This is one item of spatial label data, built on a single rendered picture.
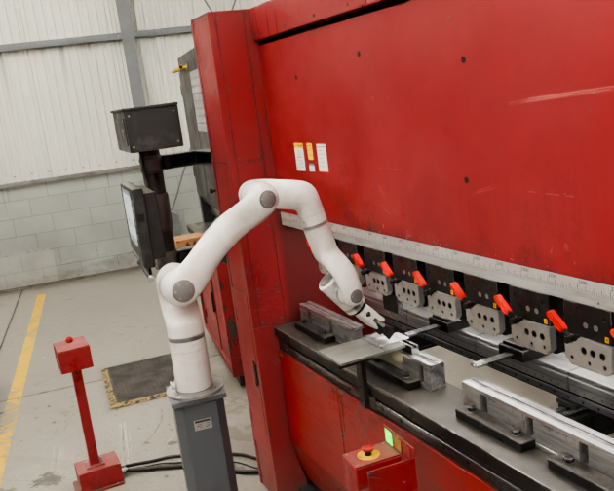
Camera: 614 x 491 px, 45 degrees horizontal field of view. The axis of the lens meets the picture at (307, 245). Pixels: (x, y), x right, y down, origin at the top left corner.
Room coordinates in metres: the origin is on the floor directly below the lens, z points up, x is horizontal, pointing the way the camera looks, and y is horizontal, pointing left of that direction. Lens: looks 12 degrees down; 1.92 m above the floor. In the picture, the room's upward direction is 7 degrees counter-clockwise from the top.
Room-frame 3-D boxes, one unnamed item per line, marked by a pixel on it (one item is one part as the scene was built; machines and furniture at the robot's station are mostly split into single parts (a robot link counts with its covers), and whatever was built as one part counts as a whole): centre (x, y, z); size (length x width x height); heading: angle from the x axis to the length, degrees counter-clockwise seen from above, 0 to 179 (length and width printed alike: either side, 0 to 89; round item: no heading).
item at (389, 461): (2.12, -0.13, 0.75); 0.20 x 0.16 x 0.18; 19
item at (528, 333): (1.89, -0.60, 1.26); 0.15 x 0.09 x 0.17; 24
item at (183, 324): (2.37, 0.44, 1.30); 0.19 x 0.12 x 0.24; 18
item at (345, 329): (3.10, -0.06, 0.92); 0.50 x 0.06 x 0.10; 24
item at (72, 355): (3.71, 1.28, 0.41); 0.25 x 0.20 x 0.83; 114
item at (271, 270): (3.56, -0.04, 1.15); 0.85 x 0.25 x 2.30; 114
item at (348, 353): (2.54, -0.15, 1.00); 0.26 x 0.18 x 0.01; 114
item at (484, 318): (2.07, -0.51, 1.26); 0.15 x 0.09 x 0.17; 24
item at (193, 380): (2.34, 0.43, 1.09); 0.19 x 0.19 x 0.18
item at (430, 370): (2.55, -0.30, 0.92); 0.39 x 0.06 x 0.10; 24
